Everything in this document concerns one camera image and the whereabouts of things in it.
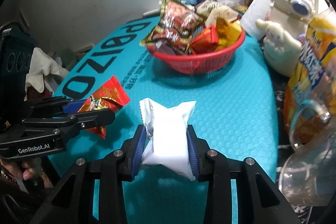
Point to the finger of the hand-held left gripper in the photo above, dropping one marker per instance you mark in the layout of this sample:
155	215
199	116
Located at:
92	119
71	106

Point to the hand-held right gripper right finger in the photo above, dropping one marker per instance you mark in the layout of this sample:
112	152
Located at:
193	153

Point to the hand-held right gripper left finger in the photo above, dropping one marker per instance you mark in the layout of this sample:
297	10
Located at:
139	150

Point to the red cartoon snack packet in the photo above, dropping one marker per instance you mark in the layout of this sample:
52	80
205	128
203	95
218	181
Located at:
110	94

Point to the plain white packet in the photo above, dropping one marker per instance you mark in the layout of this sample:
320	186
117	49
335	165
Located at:
168	134

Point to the red plastic basket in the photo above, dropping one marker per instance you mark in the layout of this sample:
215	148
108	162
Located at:
197	61

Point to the orange red snack packet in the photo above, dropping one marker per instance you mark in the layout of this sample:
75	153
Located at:
204	39

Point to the dark red snack packet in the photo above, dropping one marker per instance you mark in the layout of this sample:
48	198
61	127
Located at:
170	35

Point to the yellow black snack packet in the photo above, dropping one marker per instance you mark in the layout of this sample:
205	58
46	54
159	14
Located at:
228	32

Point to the red gold-edged snack packet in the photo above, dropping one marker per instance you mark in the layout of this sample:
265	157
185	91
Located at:
178	14

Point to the white maroon snack packet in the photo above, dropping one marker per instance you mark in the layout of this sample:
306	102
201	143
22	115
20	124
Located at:
218	10

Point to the person's left hand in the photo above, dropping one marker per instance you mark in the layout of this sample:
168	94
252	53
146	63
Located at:
23	170

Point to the white jacket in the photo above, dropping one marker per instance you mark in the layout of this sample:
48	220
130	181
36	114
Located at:
44	69

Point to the clear plastic cup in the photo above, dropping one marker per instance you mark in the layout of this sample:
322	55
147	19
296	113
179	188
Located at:
309	169

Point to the white plush toy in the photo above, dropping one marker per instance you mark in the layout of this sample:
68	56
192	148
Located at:
278	50

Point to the yellow drink bag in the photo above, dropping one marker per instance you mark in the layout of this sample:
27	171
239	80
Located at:
312	64

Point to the white bubble mailer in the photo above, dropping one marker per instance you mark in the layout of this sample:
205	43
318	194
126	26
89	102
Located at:
256	14

